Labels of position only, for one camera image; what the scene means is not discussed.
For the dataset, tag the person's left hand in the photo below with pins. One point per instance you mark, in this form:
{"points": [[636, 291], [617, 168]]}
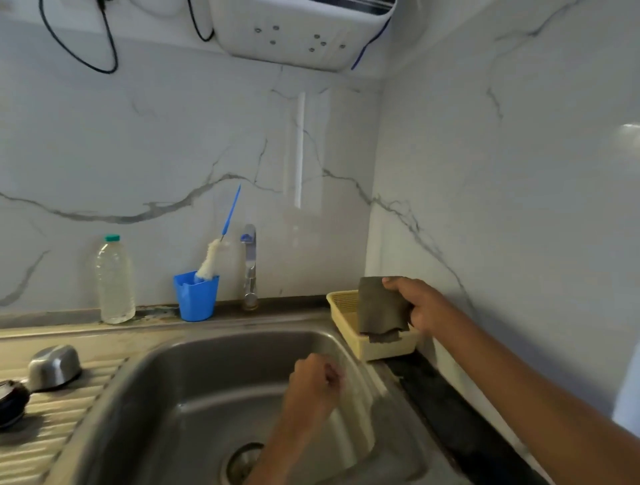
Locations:
{"points": [[310, 384]]}

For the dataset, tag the person's right hand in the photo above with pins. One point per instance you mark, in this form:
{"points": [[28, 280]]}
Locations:
{"points": [[425, 305]]}

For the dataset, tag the person's left fingers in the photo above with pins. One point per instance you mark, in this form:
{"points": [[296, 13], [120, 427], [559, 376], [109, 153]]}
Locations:
{"points": [[330, 372]]}

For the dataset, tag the person's right thumb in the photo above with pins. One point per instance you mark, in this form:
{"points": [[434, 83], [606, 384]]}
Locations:
{"points": [[397, 286]]}

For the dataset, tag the grey cleaning cloth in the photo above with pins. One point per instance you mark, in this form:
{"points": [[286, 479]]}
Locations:
{"points": [[382, 307]]}

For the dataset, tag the person's right forearm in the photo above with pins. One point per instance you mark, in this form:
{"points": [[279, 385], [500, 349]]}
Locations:
{"points": [[530, 399]]}

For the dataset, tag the person's left forearm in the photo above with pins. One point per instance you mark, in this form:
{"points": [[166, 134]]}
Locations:
{"points": [[280, 449]]}

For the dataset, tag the yellow plastic basket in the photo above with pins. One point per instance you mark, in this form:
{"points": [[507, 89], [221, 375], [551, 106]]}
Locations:
{"points": [[362, 339]]}

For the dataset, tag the stainless steel sink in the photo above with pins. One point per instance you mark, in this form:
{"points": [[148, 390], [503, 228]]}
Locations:
{"points": [[210, 404]]}

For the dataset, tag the sink drain strainer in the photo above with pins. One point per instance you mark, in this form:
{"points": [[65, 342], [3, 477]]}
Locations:
{"points": [[243, 463]]}

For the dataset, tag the chrome tap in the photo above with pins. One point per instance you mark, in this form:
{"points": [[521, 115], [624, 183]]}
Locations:
{"points": [[249, 270]]}

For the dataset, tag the blue plastic cup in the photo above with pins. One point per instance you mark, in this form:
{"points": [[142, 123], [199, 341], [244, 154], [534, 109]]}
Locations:
{"points": [[195, 297]]}

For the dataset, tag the clear plastic water bottle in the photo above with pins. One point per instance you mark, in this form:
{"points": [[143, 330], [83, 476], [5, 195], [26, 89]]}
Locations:
{"points": [[115, 282]]}

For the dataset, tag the blue water tube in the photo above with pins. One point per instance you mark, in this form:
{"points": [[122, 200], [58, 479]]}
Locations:
{"points": [[372, 40]]}

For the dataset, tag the steel bowl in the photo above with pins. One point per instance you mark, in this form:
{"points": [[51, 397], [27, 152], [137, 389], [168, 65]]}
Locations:
{"points": [[52, 367]]}

